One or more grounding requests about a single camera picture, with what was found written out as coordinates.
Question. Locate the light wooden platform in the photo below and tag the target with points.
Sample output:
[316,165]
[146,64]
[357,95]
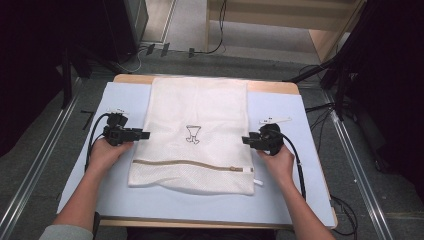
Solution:
[266,13]

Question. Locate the black wristband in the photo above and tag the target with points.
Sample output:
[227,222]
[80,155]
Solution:
[96,224]

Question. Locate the grey sleeve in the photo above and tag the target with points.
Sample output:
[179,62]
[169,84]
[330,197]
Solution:
[66,233]

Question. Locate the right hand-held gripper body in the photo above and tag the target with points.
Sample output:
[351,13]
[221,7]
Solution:
[268,138]

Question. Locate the white mesh laundry bag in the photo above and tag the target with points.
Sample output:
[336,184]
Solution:
[200,100]

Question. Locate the wooden table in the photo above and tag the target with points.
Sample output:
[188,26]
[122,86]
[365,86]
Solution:
[273,87]

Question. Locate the dark cabinet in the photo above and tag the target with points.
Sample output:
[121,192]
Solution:
[130,23]

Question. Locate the black tripod stand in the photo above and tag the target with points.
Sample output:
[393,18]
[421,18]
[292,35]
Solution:
[340,90]

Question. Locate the light blue table mat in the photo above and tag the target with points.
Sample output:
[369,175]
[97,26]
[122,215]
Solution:
[200,206]

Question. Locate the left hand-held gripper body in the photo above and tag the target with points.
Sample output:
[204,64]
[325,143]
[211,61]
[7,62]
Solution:
[116,133]

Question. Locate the person's left hand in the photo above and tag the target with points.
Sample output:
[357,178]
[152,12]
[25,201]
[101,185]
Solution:
[103,156]

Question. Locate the person's right hand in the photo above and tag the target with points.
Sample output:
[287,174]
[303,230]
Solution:
[281,166]

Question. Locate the metal floor rail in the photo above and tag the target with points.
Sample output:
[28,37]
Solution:
[360,173]
[36,166]

